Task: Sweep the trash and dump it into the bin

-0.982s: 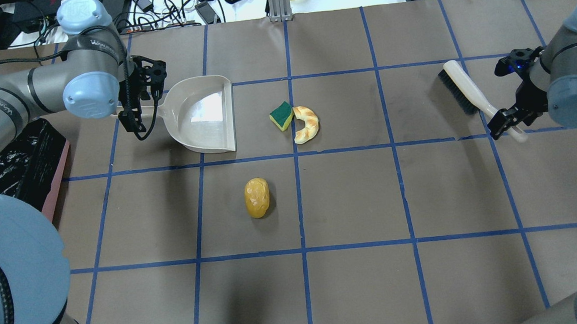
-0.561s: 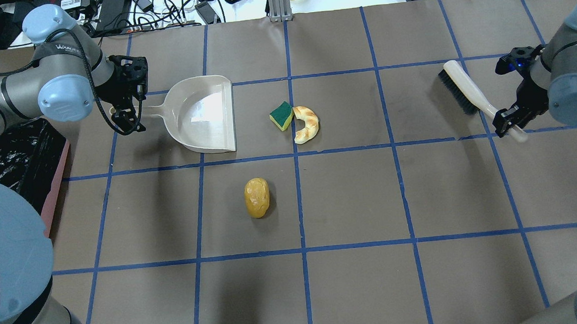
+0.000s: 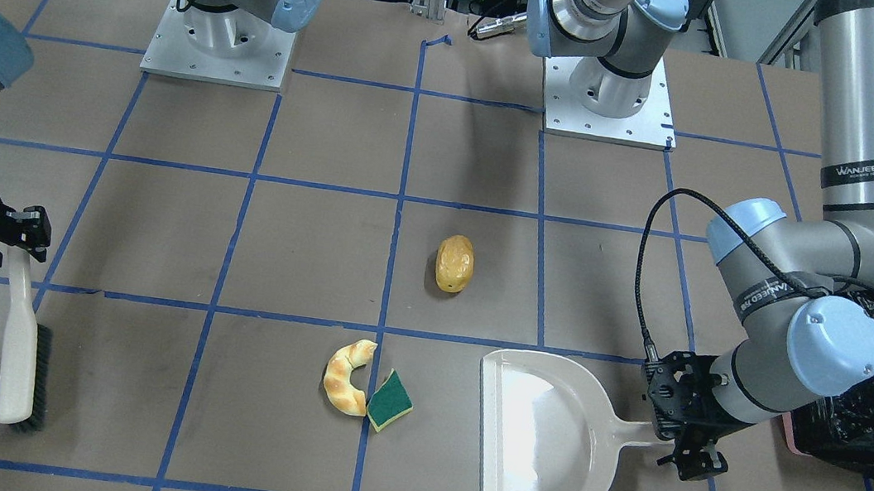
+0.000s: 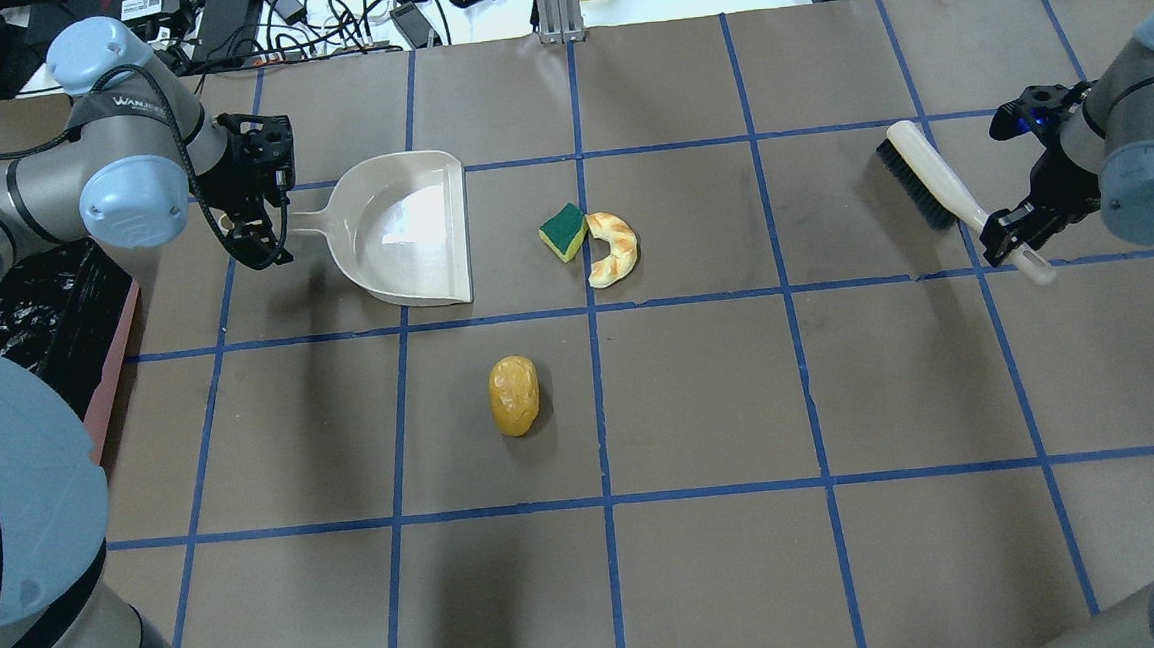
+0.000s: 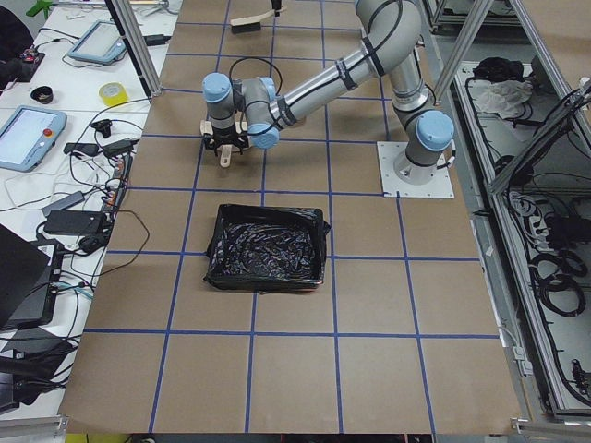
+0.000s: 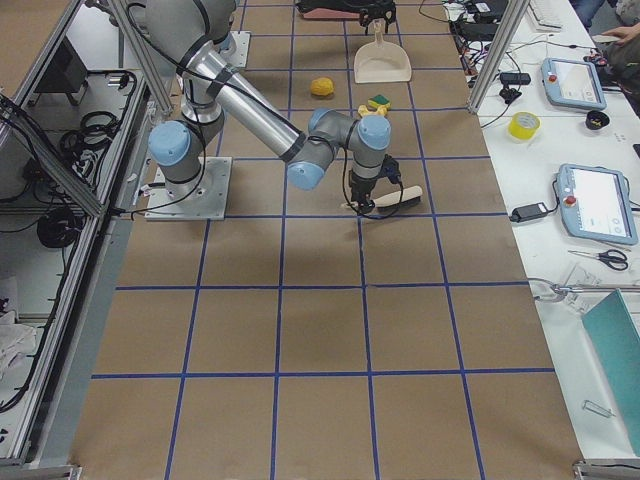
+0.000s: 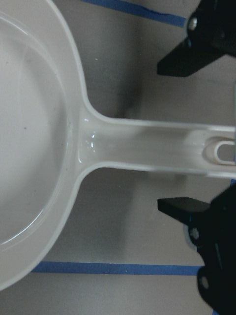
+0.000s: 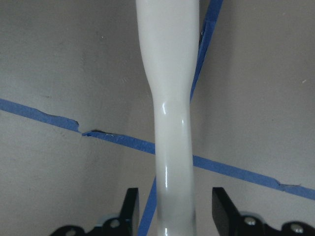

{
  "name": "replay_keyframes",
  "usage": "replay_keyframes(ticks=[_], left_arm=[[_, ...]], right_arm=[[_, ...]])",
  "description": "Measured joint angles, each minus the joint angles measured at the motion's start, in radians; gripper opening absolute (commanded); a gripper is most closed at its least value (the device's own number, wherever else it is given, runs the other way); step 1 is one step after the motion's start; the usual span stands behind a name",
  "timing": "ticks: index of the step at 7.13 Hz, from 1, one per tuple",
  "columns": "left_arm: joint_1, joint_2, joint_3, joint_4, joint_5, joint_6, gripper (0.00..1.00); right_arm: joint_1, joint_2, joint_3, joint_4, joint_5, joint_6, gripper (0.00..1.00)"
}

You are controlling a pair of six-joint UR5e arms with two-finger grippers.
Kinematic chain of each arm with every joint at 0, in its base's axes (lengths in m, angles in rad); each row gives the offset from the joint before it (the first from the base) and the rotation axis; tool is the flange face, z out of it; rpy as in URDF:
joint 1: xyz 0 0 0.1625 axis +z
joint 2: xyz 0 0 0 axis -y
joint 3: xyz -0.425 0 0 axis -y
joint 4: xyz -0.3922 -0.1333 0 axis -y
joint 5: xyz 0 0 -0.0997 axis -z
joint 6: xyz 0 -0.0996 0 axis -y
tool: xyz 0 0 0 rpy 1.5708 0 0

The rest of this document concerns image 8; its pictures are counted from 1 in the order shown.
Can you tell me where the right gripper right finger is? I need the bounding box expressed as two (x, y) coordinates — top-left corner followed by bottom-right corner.
(212, 187), (315, 236)

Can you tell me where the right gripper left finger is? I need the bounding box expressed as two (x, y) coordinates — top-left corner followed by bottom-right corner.
(51, 188), (139, 236)

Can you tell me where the beige hand brush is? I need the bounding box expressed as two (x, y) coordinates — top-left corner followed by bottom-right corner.
(136, 0), (199, 236)

